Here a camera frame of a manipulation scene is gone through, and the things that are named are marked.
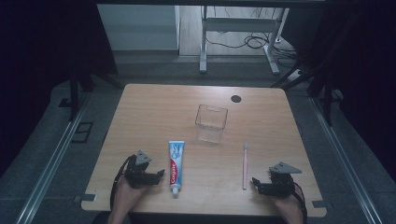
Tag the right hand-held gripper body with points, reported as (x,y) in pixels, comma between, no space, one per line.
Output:
(280,185)

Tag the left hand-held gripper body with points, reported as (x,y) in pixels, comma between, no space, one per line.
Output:
(140,174)

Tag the red white blue toothpaste tube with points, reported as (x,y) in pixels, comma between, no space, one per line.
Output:
(176,168)

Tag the person's left hand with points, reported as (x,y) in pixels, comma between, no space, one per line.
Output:
(129,196)

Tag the person's right hand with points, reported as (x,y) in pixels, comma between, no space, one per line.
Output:
(291,208)

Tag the pink toothbrush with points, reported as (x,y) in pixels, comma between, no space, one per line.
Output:
(245,168)

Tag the grey tape strip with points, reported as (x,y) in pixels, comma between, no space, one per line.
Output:
(85,198)
(319,204)

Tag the clear plastic container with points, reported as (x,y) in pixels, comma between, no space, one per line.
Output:
(208,137)

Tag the black round table grommet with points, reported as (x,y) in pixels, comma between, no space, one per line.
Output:
(236,99)

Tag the black stand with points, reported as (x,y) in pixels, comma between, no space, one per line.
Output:
(73,99)
(327,105)

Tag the metal floor rail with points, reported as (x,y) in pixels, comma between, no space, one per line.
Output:
(46,177)
(345,168)

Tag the white desk frame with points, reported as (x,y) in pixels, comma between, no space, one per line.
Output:
(239,24)

